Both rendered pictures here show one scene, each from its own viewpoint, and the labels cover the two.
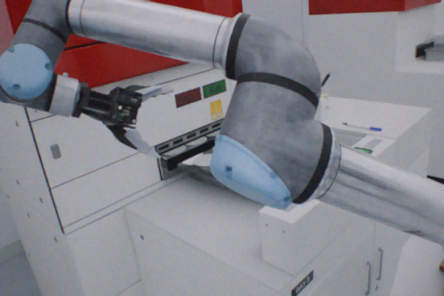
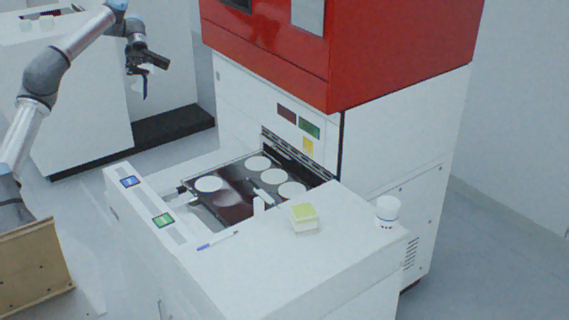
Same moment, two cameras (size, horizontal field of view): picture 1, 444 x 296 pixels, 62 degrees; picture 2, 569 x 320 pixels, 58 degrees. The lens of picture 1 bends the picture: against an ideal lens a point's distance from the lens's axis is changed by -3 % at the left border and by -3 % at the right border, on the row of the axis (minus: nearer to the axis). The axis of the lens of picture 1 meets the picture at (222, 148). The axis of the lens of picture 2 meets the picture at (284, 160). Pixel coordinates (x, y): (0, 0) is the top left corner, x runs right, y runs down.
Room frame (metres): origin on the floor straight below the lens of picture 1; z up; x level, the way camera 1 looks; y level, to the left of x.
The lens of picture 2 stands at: (1.49, -1.59, 2.01)
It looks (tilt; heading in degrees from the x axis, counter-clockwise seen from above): 33 degrees down; 96
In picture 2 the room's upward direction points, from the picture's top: straight up
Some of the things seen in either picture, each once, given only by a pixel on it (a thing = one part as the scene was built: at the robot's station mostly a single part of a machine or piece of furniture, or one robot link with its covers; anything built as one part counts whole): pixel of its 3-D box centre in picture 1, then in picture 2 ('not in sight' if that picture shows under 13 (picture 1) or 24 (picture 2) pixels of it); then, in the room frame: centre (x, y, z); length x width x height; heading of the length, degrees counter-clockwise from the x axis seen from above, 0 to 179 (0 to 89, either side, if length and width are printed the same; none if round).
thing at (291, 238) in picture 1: (337, 193); (149, 218); (0.90, -0.30, 0.89); 0.55 x 0.09 x 0.14; 133
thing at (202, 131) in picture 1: (203, 130); (294, 151); (1.36, 0.06, 0.96); 0.44 x 0.01 x 0.02; 133
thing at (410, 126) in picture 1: (333, 127); (294, 260); (1.40, -0.45, 0.89); 0.62 x 0.35 x 0.14; 43
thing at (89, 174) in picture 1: (161, 129); (268, 118); (1.24, 0.20, 1.02); 0.82 x 0.03 x 0.40; 133
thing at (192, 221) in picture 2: not in sight; (188, 225); (1.03, -0.29, 0.87); 0.36 x 0.08 x 0.03; 133
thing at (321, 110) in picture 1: (316, 103); (263, 202); (1.30, -0.35, 1.03); 0.06 x 0.04 x 0.13; 43
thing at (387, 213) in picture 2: not in sight; (387, 214); (1.67, -0.35, 1.01); 0.07 x 0.07 x 0.10
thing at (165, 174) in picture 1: (207, 147); (293, 166); (1.35, 0.06, 0.89); 0.44 x 0.02 x 0.10; 133
